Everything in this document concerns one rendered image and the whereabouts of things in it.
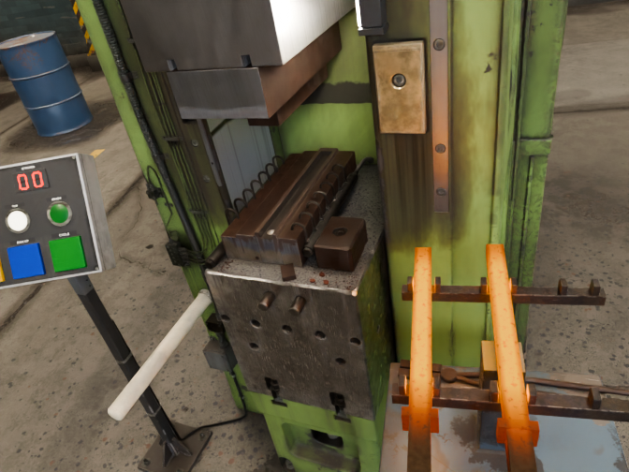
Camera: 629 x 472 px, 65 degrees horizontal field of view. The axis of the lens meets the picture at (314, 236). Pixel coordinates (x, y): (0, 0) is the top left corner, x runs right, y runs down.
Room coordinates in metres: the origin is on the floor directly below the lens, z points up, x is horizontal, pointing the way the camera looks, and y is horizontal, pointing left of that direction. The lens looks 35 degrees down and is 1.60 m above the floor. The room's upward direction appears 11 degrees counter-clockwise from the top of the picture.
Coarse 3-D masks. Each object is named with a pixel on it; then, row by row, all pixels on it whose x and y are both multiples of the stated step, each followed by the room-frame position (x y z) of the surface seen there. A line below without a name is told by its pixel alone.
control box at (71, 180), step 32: (64, 160) 1.08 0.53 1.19; (0, 192) 1.07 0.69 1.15; (32, 192) 1.06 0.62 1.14; (64, 192) 1.05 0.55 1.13; (96, 192) 1.09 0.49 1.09; (0, 224) 1.03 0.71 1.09; (32, 224) 1.02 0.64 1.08; (64, 224) 1.01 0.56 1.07; (96, 224) 1.02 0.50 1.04; (0, 256) 1.00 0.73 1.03; (96, 256) 0.97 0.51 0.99; (0, 288) 0.96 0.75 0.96
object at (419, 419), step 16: (416, 256) 0.69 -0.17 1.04; (416, 272) 0.65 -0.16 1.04; (416, 288) 0.60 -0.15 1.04; (416, 304) 0.57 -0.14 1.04; (416, 320) 0.53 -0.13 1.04; (416, 336) 0.50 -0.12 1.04; (416, 352) 0.47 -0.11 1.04; (416, 368) 0.45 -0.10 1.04; (416, 384) 0.42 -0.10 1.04; (416, 400) 0.40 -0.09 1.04; (416, 416) 0.37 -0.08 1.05; (432, 416) 0.36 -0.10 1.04; (416, 432) 0.34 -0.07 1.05; (432, 432) 0.36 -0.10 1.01; (416, 448) 0.32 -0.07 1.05; (416, 464) 0.31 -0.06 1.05
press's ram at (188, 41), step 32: (128, 0) 0.98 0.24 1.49; (160, 0) 0.95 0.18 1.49; (192, 0) 0.92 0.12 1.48; (224, 0) 0.89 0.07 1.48; (256, 0) 0.86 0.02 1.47; (288, 0) 0.91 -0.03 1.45; (320, 0) 1.03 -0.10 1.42; (352, 0) 1.20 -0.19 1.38; (160, 32) 0.96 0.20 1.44; (192, 32) 0.93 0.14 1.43; (224, 32) 0.90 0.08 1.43; (256, 32) 0.87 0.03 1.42; (288, 32) 0.89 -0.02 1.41; (320, 32) 1.01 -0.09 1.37; (160, 64) 0.97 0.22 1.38; (192, 64) 0.94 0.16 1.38; (224, 64) 0.91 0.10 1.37; (256, 64) 0.88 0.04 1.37
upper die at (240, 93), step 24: (336, 24) 1.23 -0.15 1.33; (312, 48) 1.09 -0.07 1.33; (336, 48) 1.22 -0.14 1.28; (168, 72) 0.97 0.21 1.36; (192, 72) 0.94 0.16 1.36; (216, 72) 0.92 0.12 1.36; (240, 72) 0.89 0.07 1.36; (264, 72) 0.89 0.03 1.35; (288, 72) 0.98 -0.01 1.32; (312, 72) 1.07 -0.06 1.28; (192, 96) 0.95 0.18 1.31; (216, 96) 0.92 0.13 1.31; (240, 96) 0.90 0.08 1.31; (264, 96) 0.88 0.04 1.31; (288, 96) 0.96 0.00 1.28
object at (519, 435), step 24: (504, 264) 0.62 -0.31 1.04; (504, 288) 0.56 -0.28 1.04; (504, 312) 0.52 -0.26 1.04; (504, 336) 0.47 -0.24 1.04; (504, 360) 0.43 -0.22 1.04; (504, 384) 0.39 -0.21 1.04; (504, 408) 0.36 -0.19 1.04; (504, 432) 0.33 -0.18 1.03; (528, 432) 0.32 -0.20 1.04; (528, 456) 0.29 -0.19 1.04
